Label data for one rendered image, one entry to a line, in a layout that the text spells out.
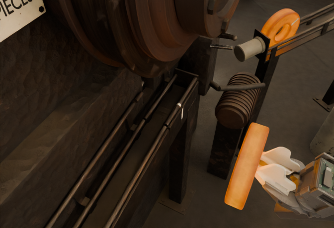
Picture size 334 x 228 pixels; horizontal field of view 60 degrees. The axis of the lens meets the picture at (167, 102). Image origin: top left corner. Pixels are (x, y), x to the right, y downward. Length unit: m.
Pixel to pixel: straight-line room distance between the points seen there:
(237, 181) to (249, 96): 0.65
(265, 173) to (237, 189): 0.06
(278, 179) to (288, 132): 1.22
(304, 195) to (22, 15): 0.49
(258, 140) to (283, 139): 1.20
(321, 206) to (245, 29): 2.00
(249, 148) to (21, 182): 0.36
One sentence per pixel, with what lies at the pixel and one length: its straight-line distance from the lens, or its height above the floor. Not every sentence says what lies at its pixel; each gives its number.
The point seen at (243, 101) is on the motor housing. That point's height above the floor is 0.53.
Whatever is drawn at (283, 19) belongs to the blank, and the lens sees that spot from 1.07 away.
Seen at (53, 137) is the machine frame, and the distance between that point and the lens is 0.54.
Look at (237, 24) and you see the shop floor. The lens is 2.47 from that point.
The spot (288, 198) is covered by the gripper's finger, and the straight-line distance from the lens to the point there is 0.53.
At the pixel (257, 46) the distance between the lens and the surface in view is 1.05.
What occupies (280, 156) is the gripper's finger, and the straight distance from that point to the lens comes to 0.53.
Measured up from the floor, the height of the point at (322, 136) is 0.14.
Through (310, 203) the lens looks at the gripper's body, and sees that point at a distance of 0.54.
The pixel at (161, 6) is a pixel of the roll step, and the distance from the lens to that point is 0.40.
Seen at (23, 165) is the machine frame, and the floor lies 0.87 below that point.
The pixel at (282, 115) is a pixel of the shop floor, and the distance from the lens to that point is 1.80.
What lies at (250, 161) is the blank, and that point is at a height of 0.89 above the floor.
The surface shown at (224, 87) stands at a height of 0.60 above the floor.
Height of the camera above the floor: 1.28
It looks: 47 degrees down
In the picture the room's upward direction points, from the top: straight up
